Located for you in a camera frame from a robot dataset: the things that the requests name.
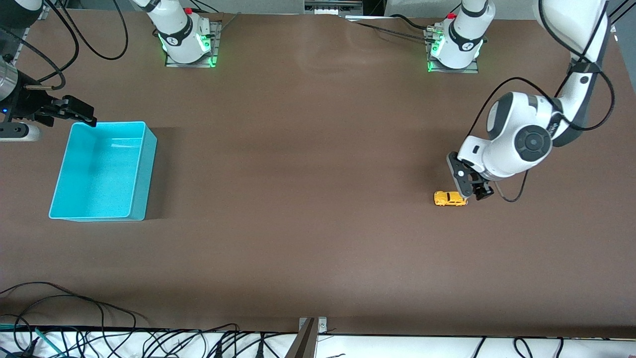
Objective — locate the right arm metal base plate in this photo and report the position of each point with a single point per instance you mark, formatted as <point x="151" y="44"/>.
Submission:
<point x="216" y="47"/>

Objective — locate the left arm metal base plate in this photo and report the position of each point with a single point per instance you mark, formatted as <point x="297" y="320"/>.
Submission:
<point x="454" y="70"/>

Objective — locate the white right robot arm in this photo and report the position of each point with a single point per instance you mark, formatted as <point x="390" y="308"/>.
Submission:
<point x="179" y="30"/>

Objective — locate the turquoise plastic bin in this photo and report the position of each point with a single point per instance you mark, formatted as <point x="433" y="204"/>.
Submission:
<point x="97" y="174"/>

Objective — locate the silver mounting plate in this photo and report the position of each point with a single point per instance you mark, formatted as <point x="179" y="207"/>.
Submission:
<point x="322" y="325"/>

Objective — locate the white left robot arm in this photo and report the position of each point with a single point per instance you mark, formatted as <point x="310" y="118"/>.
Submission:
<point x="521" y="139"/>

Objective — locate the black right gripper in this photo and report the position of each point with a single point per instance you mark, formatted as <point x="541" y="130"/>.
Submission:
<point x="29" y="103"/>

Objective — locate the grey metal camera pole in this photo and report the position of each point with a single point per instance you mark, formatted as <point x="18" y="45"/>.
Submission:
<point x="303" y="343"/>

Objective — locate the yellow toy beetle car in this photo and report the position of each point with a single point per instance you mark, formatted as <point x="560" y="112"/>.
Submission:
<point x="449" y="199"/>

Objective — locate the grey power strip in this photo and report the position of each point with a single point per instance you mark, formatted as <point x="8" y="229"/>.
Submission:
<point x="333" y="6"/>

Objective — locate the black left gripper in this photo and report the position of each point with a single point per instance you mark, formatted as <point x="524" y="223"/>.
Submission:
<point x="484" y="190"/>

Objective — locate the white flat strip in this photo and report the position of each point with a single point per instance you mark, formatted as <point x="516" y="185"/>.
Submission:
<point x="367" y="18"/>

